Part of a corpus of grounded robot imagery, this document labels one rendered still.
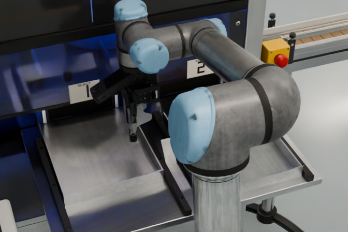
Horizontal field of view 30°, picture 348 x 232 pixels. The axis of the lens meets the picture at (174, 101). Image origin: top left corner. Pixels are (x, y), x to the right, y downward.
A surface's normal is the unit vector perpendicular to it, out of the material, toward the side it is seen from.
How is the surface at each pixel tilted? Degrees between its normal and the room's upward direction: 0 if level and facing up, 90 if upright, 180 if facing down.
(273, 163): 0
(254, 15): 90
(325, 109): 0
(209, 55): 66
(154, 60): 91
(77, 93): 90
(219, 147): 88
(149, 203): 0
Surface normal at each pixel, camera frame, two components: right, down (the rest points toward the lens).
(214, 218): -0.15, 0.48
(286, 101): 0.61, -0.23
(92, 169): 0.00, -0.81
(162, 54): 0.35, 0.58
